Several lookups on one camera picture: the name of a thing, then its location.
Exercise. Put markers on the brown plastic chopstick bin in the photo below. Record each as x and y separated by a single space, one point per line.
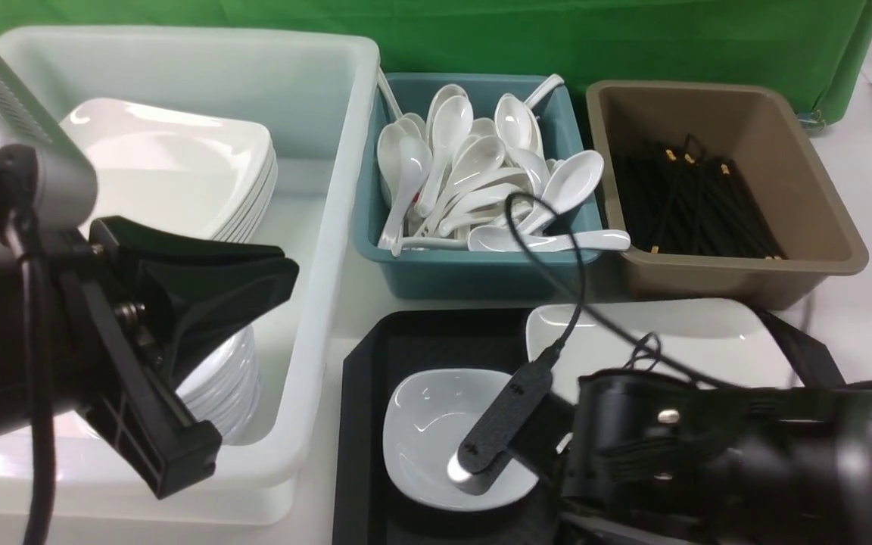
757 128

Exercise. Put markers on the white spoon top right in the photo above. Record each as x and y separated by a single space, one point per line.
513 122

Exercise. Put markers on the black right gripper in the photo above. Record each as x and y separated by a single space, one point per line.
722 465

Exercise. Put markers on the white ceramic soup spoon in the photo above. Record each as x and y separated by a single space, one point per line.
499 239

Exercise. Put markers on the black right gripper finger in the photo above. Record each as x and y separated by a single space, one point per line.
483 454

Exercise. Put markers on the white square rice plate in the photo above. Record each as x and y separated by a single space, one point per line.
718 337

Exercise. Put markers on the pile of black chopsticks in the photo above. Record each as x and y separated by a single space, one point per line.
687 200

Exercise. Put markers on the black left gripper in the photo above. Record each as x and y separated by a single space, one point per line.
129 310

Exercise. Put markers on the white spoon centre tall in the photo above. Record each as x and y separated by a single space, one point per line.
451 124

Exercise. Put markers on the stack of small white bowls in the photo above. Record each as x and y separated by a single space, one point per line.
225 389

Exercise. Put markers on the black plastic serving tray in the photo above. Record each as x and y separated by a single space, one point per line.
369 509

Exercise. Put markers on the green cloth backdrop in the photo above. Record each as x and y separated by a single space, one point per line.
809 51

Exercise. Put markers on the large white plastic tub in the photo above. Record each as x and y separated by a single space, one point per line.
315 94

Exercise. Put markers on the white spoon left upright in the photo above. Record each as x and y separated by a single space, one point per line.
414 168

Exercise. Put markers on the small white square bowl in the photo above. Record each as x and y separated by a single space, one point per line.
427 418

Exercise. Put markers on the stack of white square plates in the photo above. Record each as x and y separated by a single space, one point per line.
189 174

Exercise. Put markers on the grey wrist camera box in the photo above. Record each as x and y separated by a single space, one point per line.
54 174

